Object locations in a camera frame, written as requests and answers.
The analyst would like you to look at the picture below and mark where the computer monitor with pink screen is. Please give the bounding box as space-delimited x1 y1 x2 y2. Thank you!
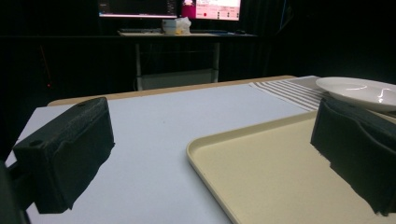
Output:
181 0 242 21

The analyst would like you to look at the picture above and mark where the background desk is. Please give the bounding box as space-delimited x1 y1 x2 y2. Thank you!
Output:
117 29 259 91

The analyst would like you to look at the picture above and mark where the white plate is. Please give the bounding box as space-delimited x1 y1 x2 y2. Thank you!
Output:
315 77 396 113

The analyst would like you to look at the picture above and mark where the beige plastic tray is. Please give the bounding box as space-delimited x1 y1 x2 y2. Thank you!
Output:
186 109 396 224

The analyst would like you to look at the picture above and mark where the keyboard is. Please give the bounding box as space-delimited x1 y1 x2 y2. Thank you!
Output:
119 28 163 34

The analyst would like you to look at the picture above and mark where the white table mat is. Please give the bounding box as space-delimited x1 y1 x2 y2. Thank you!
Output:
4 83 309 224

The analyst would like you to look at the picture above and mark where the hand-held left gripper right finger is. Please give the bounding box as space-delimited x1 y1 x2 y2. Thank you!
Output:
310 97 396 217

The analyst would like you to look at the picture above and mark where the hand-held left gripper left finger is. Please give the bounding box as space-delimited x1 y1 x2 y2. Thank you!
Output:
12 96 116 215

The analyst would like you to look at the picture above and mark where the striped cloth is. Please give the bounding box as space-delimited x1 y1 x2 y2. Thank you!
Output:
248 75 331 112

